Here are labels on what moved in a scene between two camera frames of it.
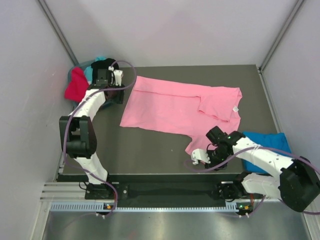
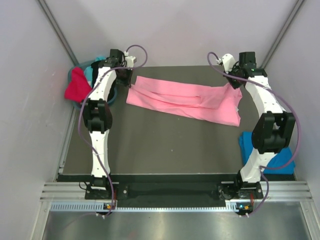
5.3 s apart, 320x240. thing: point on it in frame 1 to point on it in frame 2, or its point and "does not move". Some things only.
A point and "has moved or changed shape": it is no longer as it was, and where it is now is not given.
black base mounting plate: [226, 191] does not move
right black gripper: [213, 163] to [234, 85]
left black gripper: [119, 99] to [126, 82]
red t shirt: [76, 88] does not move
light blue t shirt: [88, 70] does not move
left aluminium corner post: [58, 31] does not move
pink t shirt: [186, 110] has moved or changed shape
